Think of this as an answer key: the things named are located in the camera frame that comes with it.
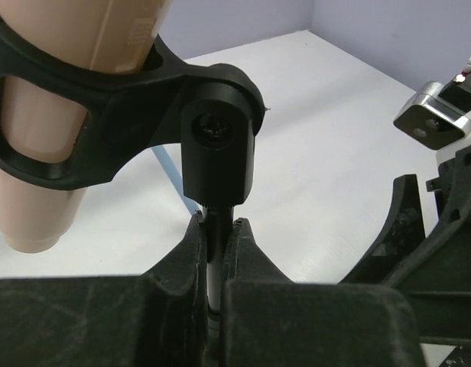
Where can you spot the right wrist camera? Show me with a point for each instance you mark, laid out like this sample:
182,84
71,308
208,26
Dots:
439,114

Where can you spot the blue music stand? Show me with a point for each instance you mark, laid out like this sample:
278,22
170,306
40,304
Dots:
174,176

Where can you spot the pink microphone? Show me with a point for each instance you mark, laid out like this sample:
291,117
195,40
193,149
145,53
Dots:
104,36

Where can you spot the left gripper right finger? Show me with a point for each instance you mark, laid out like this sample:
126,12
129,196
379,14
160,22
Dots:
268,320

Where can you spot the black microphone stand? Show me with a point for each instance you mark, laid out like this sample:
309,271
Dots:
214,113

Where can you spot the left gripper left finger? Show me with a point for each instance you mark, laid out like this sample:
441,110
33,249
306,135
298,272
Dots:
153,319

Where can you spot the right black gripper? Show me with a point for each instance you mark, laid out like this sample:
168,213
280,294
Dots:
435,274

